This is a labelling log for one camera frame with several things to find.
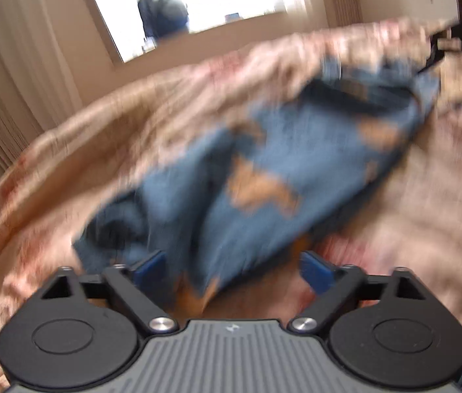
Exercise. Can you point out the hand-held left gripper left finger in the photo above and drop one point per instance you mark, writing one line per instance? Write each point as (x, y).
(151, 267)

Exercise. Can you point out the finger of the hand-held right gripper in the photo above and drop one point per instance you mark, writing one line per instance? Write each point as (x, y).
(435, 51)

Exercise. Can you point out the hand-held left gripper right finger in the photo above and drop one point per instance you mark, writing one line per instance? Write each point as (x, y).
(317, 272)

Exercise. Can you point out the blue pants with orange print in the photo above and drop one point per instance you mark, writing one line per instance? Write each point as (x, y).
(223, 159)

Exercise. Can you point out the pink floral blanket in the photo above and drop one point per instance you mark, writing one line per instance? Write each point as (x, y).
(91, 139)

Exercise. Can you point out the dark blue backpack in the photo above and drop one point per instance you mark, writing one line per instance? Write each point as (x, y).
(161, 14)

